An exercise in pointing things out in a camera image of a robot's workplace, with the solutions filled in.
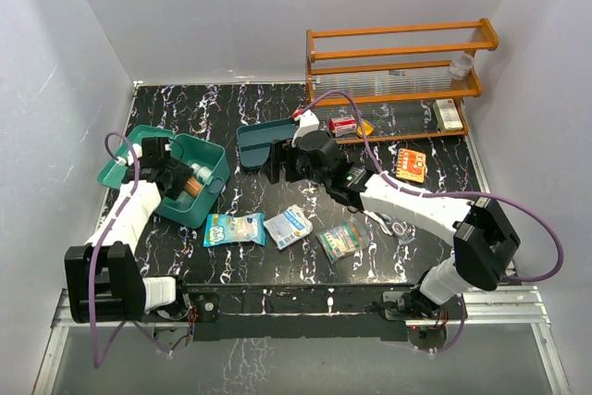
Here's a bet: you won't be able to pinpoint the orange wooden shelf rack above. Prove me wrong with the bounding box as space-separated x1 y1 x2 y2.
305 18 500 142

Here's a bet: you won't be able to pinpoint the clear plastic cup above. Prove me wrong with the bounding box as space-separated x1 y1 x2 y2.
449 53 475 80

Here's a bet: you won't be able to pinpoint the clear bag of bandages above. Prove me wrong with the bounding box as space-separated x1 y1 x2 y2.
316 217 370 264

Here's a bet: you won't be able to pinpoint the blue cotton swab bag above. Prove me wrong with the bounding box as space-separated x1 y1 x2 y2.
203 213 266 248

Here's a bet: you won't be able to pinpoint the white green medicine box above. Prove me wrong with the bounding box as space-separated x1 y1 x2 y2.
433 99 463 132

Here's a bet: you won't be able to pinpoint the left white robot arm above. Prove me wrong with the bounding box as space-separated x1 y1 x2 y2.
64 137 192 323

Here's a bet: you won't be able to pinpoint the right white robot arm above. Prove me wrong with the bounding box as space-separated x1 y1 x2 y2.
265 130 520 318

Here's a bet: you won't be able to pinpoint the red white medicine box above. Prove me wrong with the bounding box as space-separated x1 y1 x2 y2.
328 115 358 138

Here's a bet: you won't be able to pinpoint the white blue gauze packet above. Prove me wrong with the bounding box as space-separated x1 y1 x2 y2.
264 204 313 251

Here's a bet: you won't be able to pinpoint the brown medicine bottle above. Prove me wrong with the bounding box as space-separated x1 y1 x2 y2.
184 177 204 199

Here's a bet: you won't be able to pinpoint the orange notepad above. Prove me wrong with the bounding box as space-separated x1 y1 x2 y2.
395 148 426 184

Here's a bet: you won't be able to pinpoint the dark teal divider tray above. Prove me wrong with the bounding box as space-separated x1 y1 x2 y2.
236 118 298 171

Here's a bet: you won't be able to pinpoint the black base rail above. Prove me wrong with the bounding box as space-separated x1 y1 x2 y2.
138 281 468 344

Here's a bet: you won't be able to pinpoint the green box lid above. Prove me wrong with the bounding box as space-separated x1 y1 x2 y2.
97 125 174 190

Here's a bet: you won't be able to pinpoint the black handled scissors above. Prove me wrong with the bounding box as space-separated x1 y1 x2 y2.
364 210 393 236

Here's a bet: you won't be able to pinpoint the white green cap bottle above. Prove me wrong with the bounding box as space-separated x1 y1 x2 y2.
191 163 213 185

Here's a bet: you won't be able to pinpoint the yellow orange small object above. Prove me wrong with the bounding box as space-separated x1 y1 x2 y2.
357 120 375 137

